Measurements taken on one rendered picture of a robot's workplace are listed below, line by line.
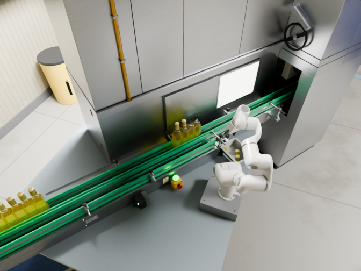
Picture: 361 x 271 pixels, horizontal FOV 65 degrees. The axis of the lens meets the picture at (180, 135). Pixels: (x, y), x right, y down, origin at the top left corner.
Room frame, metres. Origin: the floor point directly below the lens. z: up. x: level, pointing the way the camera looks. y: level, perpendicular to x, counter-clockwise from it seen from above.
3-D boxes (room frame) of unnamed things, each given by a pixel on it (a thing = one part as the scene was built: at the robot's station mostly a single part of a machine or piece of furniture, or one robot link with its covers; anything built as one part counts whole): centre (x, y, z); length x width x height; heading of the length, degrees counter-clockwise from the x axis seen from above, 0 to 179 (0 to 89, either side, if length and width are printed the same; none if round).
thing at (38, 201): (0.90, 0.86, 1.02); 0.06 x 0.06 x 0.28; 33
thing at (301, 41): (2.04, -0.90, 1.49); 0.21 x 0.05 x 0.21; 33
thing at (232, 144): (1.46, -0.44, 0.80); 0.22 x 0.17 x 0.09; 33
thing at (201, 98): (1.78, -0.27, 1.15); 0.90 x 0.03 x 0.34; 123
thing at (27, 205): (0.87, 0.91, 1.02); 0.06 x 0.06 x 0.28; 33
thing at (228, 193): (1.07, -0.34, 0.91); 0.16 x 0.13 x 0.15; 78
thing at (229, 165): (1.07, -0.32, 1.07); 0.13 x 0.10 x 0.16; 97
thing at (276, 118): (1.83, -0.83, 0.90); 0.17 x 0.05 x 0.23; 33
